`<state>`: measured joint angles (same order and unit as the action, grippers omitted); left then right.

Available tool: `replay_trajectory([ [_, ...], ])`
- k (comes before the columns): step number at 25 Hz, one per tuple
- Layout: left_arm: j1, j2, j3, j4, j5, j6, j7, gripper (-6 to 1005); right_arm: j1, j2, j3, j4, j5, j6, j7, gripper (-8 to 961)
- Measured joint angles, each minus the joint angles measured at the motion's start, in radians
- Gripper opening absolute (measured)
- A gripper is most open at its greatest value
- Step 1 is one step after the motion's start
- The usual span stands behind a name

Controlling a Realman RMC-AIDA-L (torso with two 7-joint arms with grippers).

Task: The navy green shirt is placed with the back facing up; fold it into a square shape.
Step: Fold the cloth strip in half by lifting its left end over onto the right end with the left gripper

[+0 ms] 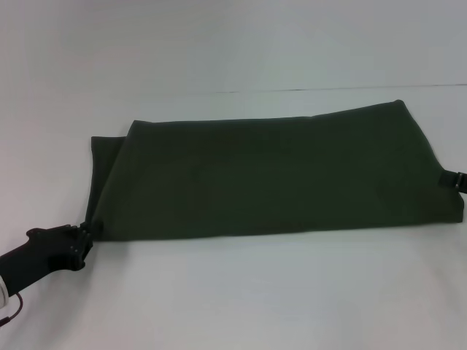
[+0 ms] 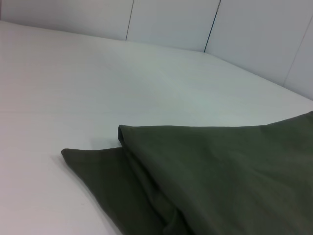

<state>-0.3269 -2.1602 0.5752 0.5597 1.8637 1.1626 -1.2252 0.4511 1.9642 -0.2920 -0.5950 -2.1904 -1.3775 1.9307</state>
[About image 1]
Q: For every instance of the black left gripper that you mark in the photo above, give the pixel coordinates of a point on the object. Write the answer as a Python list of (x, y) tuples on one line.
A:
[(40, 255)]

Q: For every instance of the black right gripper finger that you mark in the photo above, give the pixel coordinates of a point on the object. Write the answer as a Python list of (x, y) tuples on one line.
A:
[(454, 182)]

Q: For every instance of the dark green shirt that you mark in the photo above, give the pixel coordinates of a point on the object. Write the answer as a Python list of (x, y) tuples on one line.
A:
[(273, 175)]

